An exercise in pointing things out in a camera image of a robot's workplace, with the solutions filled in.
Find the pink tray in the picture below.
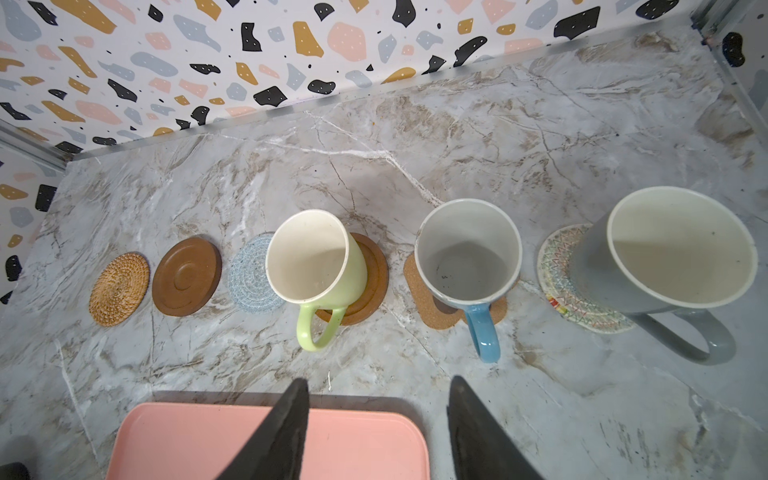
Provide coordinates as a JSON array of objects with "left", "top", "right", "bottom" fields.
[{"left": 107, "top": 403, "right": 430, "bottom": 479}]

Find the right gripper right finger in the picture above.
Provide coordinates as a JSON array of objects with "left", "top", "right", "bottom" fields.
[{"left": 447, "top": 376, "right": 542, "bottom": 479}]

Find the cork paw coaster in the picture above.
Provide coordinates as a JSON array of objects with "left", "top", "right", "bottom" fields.
[{"left": 403, "top": 251, "right": 509, "bottom": 331}]

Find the grey mug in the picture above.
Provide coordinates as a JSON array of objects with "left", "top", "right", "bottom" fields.
[{"left": 568, "top": 186, "right": 758, "bottom": 365}]

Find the light blue woven coaster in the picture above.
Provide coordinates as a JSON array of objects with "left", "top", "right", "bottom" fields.
[{"left": 228, "top": 232, "right": 285, "bottom": 314}]

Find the brown rattan woven coaster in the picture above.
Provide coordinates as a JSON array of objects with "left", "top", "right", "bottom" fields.
[{"left": 88, "top": 252, "right": 150, "bottom": 327}]

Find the multicolour woven coaster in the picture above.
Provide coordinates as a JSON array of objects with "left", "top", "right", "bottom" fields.
[{"left": 536, "top": 223, "right": 636, "bottom": 334}]

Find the green mug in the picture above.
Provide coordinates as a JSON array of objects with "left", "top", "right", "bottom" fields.
[{"left": 265, "top": 209, "right": 367, "bottom": 352}]

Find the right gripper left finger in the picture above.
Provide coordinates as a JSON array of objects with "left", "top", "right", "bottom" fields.
[{"left": 217, "top": 378, "right": 310, "bottom": 479}]

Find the light brown wooden coaster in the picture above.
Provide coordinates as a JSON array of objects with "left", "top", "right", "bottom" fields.
[{"left": 308, "top": 233, "right": 389, "bottom": 326}]

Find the dark brown wooden coaster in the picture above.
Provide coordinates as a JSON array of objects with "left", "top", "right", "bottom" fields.
[{"left": 152, "top": 237, "right": 222, "bottom": 317}]

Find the blue mug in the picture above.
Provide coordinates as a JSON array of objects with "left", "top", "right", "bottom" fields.
[{"left": 414, "top": 198, "right": 523, "bottom": 363}]

